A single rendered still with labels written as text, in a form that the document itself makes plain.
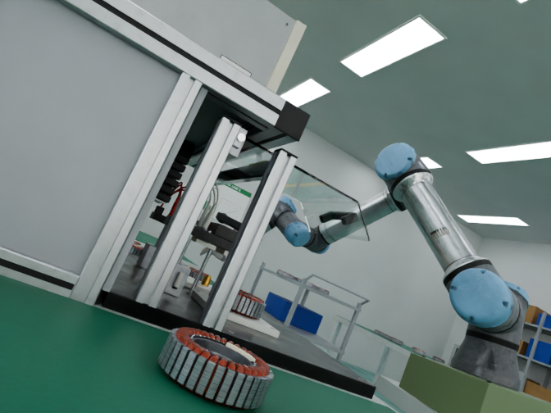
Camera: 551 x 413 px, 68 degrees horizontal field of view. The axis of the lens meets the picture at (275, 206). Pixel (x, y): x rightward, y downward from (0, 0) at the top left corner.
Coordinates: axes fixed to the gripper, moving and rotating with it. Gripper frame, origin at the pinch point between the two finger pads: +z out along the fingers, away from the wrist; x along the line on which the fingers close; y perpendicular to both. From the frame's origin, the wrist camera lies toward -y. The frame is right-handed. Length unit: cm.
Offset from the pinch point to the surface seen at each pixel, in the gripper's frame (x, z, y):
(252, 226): -79, -14, 11
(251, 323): -62, -5, 24
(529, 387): 483, -256, 365
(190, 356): -101, -2, 20
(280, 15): -72, -40, -19
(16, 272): -90, 12, 2
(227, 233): -63, -11, 7
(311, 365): -71, -10, 34
